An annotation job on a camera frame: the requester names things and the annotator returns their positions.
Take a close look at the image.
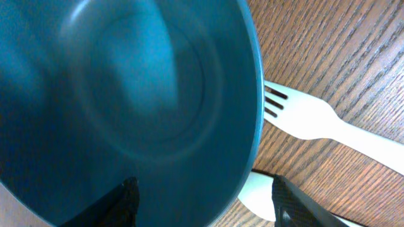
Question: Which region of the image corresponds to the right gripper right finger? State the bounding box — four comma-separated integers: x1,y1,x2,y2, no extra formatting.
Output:
271,175,347,227

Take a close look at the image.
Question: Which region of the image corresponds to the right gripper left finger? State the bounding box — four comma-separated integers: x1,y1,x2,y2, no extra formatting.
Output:
61,177,140,227

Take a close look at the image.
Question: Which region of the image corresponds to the white plastic spoon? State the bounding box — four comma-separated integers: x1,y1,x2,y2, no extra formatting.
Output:
238,172,361,227

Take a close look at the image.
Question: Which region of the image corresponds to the blue bowl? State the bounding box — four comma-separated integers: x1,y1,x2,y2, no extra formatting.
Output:
1,0,263,226

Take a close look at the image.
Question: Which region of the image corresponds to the white plastic fork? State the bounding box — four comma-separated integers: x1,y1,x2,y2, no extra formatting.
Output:
264,81,403,174

